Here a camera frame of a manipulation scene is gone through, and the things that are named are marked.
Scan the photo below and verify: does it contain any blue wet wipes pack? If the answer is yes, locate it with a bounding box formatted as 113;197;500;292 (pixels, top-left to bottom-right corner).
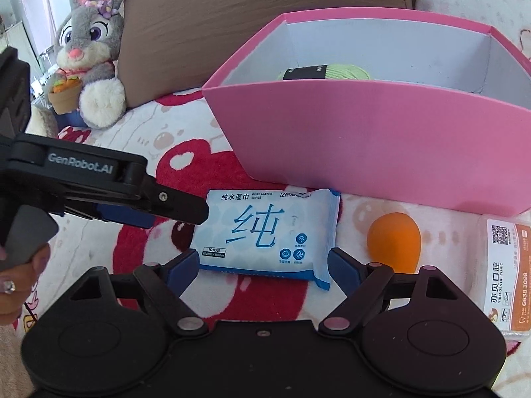
190;188;342;291

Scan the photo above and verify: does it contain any orange makeup sponge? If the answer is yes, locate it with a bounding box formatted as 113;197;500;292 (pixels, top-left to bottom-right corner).
367;212;422;268

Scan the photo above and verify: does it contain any grey plush bunny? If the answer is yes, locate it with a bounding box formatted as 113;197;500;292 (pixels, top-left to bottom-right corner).
31;0;127;138

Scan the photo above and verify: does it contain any green yarn ball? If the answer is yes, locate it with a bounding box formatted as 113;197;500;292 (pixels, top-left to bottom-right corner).
276;62;373;82

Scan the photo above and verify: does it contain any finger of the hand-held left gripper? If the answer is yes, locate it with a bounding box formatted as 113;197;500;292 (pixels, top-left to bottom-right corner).
143;181;210;226
94;203;157;230

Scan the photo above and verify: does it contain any red bear printed blanket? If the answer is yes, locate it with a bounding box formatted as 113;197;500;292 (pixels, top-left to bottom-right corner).
17;90;531;341

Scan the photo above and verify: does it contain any person's left hand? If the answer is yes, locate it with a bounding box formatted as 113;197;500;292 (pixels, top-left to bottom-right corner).
0;244;51;327

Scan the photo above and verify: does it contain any white orange floss pick box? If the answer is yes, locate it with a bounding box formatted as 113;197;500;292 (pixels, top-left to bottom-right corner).
481;213;531;343

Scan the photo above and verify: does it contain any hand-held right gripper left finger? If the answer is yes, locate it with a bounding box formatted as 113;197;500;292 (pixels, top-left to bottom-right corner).
67;248;210;339

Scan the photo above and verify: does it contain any pink cardboard box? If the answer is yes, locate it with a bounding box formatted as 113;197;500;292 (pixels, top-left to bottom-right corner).
201;8;531;219

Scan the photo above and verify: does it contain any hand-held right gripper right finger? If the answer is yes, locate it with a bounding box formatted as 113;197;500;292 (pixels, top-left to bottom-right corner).
319;247;466;338

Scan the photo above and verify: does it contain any brown embroidered pillow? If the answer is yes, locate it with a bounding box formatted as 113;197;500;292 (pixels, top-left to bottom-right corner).
118;0;418;109

